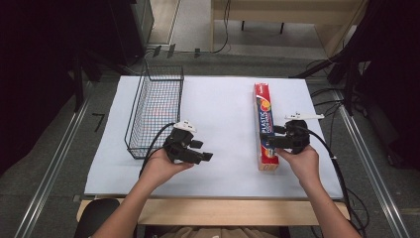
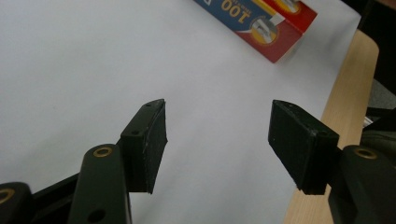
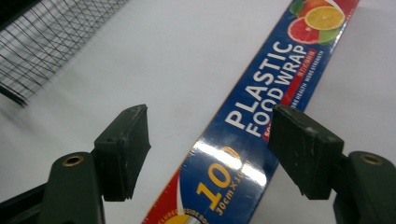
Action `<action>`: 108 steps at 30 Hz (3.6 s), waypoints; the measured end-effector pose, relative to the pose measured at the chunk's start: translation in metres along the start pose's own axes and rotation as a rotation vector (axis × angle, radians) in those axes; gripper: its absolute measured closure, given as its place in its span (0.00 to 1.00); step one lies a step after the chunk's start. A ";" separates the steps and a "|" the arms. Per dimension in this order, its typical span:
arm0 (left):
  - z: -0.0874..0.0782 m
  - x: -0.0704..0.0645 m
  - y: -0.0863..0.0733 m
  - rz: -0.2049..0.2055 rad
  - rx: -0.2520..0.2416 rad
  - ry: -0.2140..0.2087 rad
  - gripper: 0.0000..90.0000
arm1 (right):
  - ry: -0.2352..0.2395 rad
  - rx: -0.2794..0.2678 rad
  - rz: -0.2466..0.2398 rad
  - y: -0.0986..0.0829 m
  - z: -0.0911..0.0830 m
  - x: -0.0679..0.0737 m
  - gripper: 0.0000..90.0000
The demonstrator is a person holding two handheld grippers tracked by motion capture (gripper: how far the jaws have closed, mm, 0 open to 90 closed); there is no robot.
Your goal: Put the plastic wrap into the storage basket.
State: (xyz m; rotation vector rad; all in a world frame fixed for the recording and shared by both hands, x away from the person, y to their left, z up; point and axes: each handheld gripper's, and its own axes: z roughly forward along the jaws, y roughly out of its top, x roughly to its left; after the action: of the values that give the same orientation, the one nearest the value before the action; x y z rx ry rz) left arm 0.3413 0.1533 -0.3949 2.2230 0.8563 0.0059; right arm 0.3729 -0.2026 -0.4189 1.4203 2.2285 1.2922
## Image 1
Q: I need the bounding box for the black stand with cables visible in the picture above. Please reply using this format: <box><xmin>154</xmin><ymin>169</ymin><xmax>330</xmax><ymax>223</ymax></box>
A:
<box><xmin>290</xmin><ymin>43</ymin><xmax>374</xmax><ymax>117</ymax></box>

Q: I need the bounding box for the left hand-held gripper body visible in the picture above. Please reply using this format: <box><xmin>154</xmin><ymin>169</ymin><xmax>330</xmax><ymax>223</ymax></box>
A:
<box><xmin>162</xmin><ymin>120</ymin><xmax>202</xmax><ymax>166</ymax></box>

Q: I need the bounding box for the white table cover sheet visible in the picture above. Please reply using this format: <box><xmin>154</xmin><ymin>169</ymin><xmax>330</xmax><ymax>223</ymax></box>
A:
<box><xmin>83</xmin><ymin>74</ymin><xmax>345</xmax><ymax>200</ymax></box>

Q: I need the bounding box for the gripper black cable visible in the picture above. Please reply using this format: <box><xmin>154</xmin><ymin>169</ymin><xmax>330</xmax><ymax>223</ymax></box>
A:
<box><xmin>295</xmin><ymin>124</ymin><xmax>368</xmax><ymax>238</ymax></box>
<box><xmin>138</xmin><ymin>122</ymin><xmax>176</xmax><ymax>178</ymax></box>

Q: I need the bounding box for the person's beige clothing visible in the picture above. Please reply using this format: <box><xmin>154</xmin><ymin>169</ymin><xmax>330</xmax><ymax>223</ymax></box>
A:
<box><xmin>159</xmin><ymin>225</ymin><xmax>281</xmax><ymax>238</ymax></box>

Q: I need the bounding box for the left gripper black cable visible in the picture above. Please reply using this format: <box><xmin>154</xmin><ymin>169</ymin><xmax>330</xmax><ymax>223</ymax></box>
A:
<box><xmin>138</xmin><ymin>122</ymin><xmax>176</xmax><ymax>178</ymax></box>

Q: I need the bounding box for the black wire basket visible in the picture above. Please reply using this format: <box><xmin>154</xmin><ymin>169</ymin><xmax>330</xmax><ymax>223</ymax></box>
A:
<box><xmin>124</xmin><ymin>64</ymin><xmax>185</xmax><ymax>161</ymax></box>

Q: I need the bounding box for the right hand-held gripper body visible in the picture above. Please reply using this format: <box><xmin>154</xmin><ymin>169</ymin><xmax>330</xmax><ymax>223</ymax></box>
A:
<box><xmin>276</xmin><ymin>111</ymin><xmax>326</xmax><ymax>156</ymax></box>

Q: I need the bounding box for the metal floor rail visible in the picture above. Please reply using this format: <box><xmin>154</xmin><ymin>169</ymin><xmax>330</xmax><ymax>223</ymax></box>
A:
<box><xmin>13</xmin><ymin>80</ymin><xmax>95</xmax><ymax>238</ymax></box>
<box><xmin>331</xmin><ymin>88</ymin><xmax>412</xmax><ymax>238</ymax></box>

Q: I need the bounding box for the red plastic wrap box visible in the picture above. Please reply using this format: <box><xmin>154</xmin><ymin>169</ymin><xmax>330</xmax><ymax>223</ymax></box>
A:
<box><xmin>253</xmin><ymin>82</ymin><xmax>280</xmax><ymax>173</ymax></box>

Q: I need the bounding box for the person's right hand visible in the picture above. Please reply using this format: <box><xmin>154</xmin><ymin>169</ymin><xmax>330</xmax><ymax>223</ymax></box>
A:
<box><xmin>275</xmin><ymin>144</ymin><xmax>321</xmax><ymax>188</ymax></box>

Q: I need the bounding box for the dark cabinet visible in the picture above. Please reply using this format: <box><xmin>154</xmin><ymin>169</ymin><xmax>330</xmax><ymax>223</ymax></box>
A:
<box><xmin>108</xmin><ymin>0</ymin><xmax>156</xmax><ymax>67</ymax></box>

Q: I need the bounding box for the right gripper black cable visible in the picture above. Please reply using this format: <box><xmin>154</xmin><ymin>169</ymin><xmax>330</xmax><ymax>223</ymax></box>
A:
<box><xmin>295</xmin><ymin>124</ymin><xmax>368</xmax><ymax>238</ymax></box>

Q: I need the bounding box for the wooden table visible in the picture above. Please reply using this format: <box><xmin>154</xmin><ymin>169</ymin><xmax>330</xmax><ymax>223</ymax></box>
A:
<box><xmin>76</xmin><ymin>196</ymin><xmax>351</xmax><ymax>227</ymax></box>

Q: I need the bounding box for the light wooden bench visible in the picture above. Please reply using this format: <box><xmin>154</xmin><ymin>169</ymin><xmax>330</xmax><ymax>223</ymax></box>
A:
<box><xmin>210</xmin><ymin>0</ymin><xmax>369</xmax><ymax>59</ymax></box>

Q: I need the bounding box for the black chair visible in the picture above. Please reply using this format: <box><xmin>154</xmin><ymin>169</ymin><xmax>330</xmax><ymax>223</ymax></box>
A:
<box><xmin>73</xmin><ymin>197</ymin><xmax>121</xmax><ymax>238</ymax></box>

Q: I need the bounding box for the black floor cable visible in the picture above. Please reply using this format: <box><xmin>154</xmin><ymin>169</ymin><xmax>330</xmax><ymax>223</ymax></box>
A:
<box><xmin>211</xmin><ymin>0</ymin><xmax>232</xmax><ymax>55</ymax></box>

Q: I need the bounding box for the person's left hand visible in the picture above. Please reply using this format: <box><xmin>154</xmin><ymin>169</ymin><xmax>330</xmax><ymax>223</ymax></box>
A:
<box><xmin>140</xmin><ymin>147</ymin><xmax>195</xmax><ymax>188</ymax></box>

